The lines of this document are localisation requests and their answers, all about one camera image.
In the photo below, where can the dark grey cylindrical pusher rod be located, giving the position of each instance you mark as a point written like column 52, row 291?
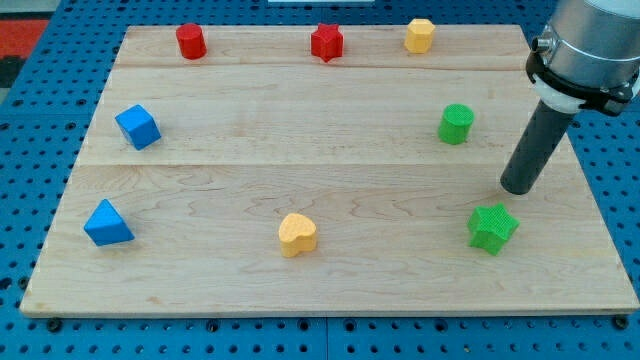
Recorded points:
column 544, row 131

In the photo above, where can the green cylinder block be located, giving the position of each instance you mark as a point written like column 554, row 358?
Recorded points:
column 455, row 124

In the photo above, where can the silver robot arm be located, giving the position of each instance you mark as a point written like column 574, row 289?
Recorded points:
column 586, row 58

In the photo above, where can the light wooden board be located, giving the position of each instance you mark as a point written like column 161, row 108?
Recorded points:
column 260, row 128

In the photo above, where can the green star block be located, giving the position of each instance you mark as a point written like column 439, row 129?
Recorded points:
column 491, row 228

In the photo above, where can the yellow hexagon block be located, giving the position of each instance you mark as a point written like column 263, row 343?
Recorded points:
column 419, row 36

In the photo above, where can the red star block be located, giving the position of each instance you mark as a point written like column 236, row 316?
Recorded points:
column 327, row 42

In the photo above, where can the yellow heart block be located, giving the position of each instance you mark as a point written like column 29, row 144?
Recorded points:
column 297, row 233

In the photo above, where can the red cylinder block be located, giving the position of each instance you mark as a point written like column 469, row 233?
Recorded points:
column 191, row 42

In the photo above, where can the blue cube block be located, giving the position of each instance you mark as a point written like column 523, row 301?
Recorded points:
column 138, row 127

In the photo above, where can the blue triangle block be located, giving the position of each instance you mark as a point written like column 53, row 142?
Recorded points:
column 106, row 226

